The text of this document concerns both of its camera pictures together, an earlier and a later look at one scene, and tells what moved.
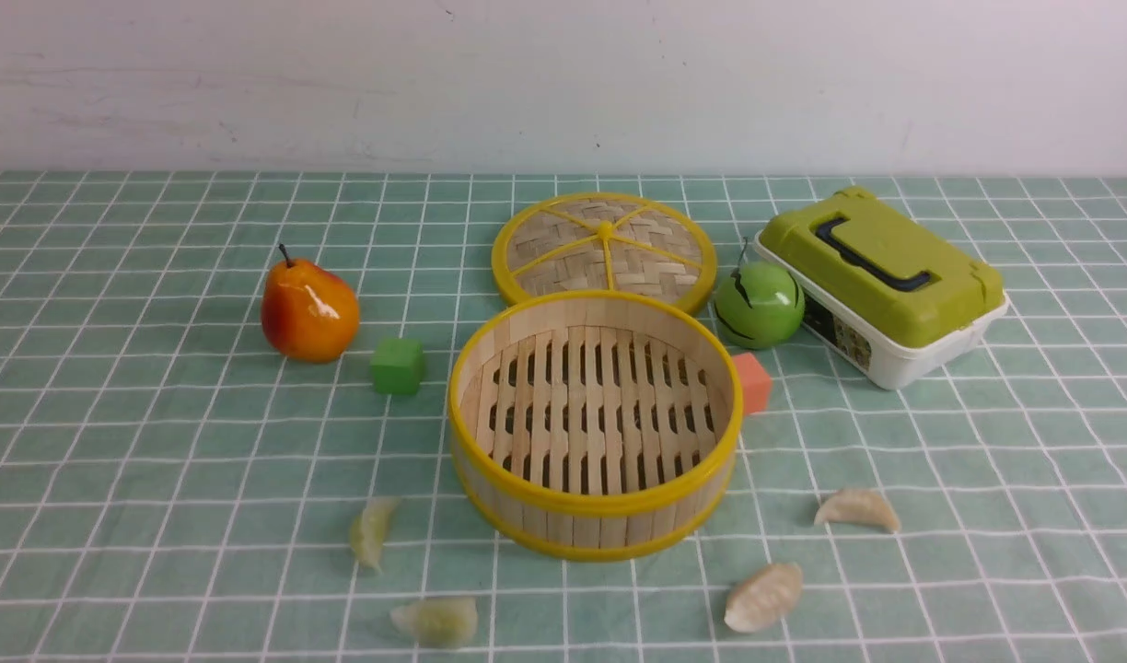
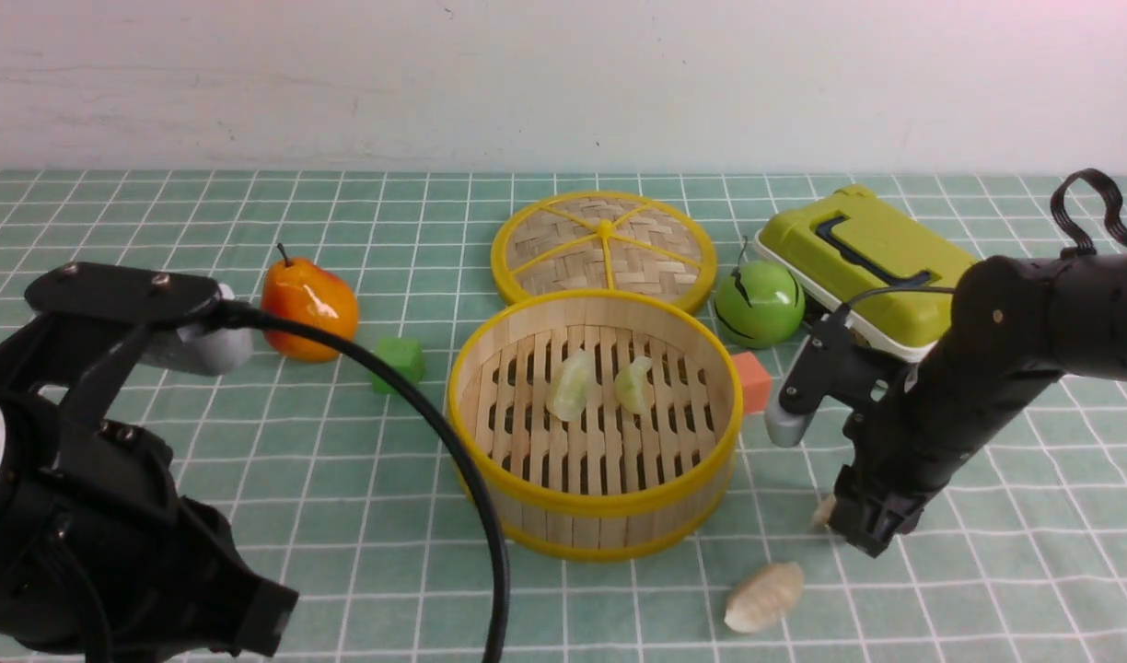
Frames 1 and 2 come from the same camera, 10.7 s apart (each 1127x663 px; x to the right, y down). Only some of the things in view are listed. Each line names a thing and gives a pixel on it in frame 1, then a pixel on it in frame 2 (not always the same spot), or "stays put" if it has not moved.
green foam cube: x=397 y=366 stays put
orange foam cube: x=757 y=385 stays put
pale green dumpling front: x=442 y=622 → x=633 y=389
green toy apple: x=759 y=305 stays put
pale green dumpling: x=368 y=529 → x=568 y=391
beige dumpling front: x=763 y=596 stays put
